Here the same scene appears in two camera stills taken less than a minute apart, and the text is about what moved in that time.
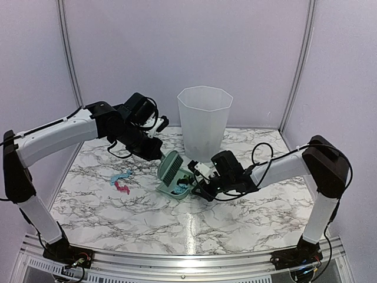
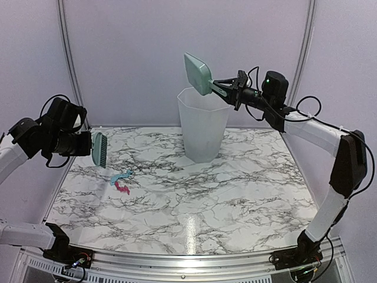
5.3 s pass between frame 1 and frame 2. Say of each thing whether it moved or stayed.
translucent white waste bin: stayed
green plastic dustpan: moved
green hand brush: moved
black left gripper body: moved
